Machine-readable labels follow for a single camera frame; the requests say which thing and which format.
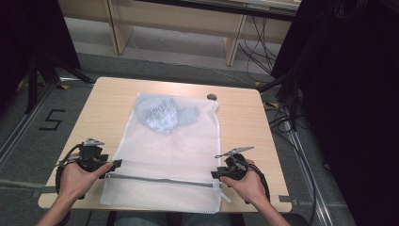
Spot black curtain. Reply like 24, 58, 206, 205
270, 0, 399, 226
0, 0, 82, 107

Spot aluminium floor rail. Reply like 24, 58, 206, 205
0, 84, 55, 171
284, 124, 335, 226

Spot light blue printed garment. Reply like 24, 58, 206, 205
134, 93, 200, 136

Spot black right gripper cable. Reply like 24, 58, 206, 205
247, 162, 272, 205

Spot person's left hand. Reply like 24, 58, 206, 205
57, 161, 114, 202

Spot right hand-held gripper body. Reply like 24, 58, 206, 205
214, 145, 256, 182

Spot person's right leg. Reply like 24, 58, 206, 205
181, 212, 233, 226

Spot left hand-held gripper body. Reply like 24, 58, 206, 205
76, 137, 109, 173

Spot person's right hand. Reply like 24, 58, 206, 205
218, 158, 268, 209

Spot person's leg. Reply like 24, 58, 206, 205
114, 211, 169, 226
181, 212, 233, 226

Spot white mesh laundry bag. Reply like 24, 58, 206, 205
99, 91, 233, 215

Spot black floor cable bundle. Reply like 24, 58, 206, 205
237, 15, 280, 77
263, 99, 316, 226

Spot person's left leg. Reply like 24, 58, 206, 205
114, 211, 169, 226

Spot black metal stand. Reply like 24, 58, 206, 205
24, 52, 96, 115

